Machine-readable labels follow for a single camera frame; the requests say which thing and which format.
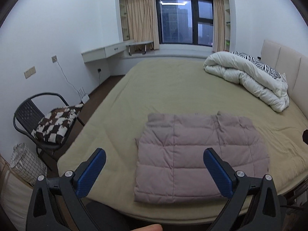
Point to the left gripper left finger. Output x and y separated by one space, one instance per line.
44 212

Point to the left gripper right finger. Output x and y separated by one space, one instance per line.
264 209

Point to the mauve quilted hooded coat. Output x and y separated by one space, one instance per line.
170 166

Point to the brown white checkered cushion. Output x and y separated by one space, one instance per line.
54 126

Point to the beige padded headboard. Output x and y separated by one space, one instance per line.
291 63

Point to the white folded duvet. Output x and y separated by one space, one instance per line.
237 70

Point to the zebra print pillow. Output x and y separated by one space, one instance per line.
269 70

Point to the olive green bed sheet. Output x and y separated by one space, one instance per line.
178 86

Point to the black metal chair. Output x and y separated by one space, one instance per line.
26 119

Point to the white wifi router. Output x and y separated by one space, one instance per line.
83 95

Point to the beige right curtain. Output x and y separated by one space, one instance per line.
218 25

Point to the beige curtain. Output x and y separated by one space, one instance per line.
218 25
142 21

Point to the white floating desk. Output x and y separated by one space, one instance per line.
105 52

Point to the white built-in shelf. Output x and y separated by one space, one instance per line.
227 25

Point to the small folding lap table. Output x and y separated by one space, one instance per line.
142 46

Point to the dark framed window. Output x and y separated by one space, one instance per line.
185 22

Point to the beige left curtain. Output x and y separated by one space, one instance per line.
142 21

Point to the white wire laundry basket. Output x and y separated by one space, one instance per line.
26 164

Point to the white wall switch panel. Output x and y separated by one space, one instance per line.
29 72

